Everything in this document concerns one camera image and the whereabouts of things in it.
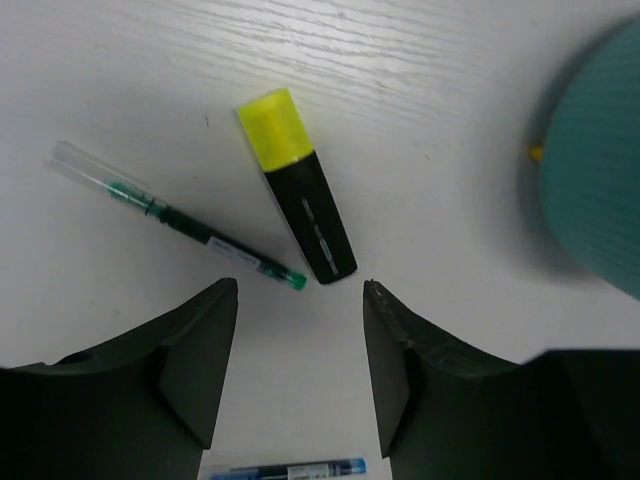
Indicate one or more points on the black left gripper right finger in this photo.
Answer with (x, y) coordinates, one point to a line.
(448, 410)

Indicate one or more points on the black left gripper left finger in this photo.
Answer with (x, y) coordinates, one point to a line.
(142, 405)

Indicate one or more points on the green gel pen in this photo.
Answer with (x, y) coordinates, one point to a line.
(91, 172)

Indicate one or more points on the yellow black highlighter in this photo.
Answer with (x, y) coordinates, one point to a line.
(290, 164)

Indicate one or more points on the teal round organizer container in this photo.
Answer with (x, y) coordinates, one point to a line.
(589, 162)

